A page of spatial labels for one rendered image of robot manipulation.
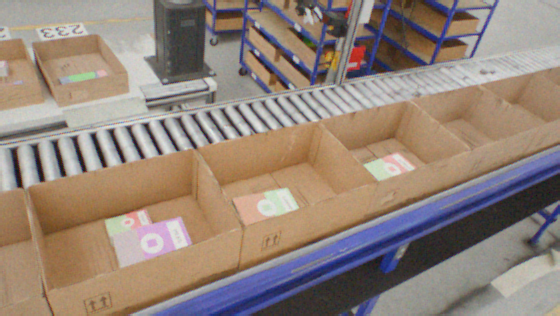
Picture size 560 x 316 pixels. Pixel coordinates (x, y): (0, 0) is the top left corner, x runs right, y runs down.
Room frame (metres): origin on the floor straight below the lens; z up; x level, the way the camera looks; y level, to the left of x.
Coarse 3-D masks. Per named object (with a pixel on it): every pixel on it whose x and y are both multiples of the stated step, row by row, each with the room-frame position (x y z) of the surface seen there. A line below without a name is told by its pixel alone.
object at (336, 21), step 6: (324, 12) 1.88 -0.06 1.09; (330, 12) 1.89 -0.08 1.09; (336, 12) 1.91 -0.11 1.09; (324, 18) 1.86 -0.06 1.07; (330, 18) 1.84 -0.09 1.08; (336, 18) 1.85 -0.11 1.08; (342, 18) 1.88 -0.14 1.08; (330, 24) 1.84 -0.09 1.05; (336, 24) 1.86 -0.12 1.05; (342, 24) 1.88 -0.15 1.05; (330, 30) 1.89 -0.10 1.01; (336, 30) 1.88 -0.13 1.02
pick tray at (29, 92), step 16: (0, 48) 1.50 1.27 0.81; (16, 48) 1.54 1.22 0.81; (16, 64) 1.49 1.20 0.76; (32, 64) 1.38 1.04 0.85; (0, 80) 1.35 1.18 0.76; (16, 80) 1.37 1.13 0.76; (32, 80) 1.40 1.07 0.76; (0, 96) 1.19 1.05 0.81; (16, 96) 1.22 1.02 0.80; (32, 96) 1.25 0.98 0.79
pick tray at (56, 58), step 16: (32, 48) 1.52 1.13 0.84; (48, 48) 1.58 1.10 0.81; (64, 48) 1.62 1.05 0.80; (80, 48) 1.67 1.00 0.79; (96, 48) 1.72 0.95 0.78; (48, 64) 1.54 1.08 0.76; (64, 64) 1.56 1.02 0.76; (80, 64) 1.58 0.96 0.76; (96, 64) 1.61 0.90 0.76; (112, 64) 1.59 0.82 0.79; (48, 80) 1.33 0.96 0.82; (80, 80) 1.33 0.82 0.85; (96, 80) 1.37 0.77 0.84; (112, 80) 1.41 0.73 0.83; (128, 80) 1.45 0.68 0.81; (64, 96) 1.28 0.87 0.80; (80, 96) 1.32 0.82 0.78; (96, 96) 1.36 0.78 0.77; (112, 96) 1.40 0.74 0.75
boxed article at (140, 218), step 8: (120, 216) 0.66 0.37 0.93; (128, 216) 0.67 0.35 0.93; (136, 216) 0.67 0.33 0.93; (144, 216) 0.68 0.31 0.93; (112, 224) 0.63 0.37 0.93; (120, 224) 0.64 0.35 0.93; (128, 224) 0.64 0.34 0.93; (136, 224) 0.65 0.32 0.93; (144, 224) 0.65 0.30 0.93; (112, 232) 0.61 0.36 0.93; (120, 232) 0.62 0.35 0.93; (112, 240) 0.60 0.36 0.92
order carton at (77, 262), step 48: (48, 192) 0.62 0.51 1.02; (96, 192) 0.68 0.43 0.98; (144, 192) 0.75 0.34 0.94; (192, 192) 0.82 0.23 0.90; (48, 240) 0.58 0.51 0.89; (96, 240) 0.61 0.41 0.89; (192, 240) 0.67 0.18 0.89; (240, 240) 0.60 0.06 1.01; (48, 288) 0.40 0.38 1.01; (96, 288) 0.42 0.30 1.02; (144, 288) 0.47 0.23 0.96; (192, 288) 0.54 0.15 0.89
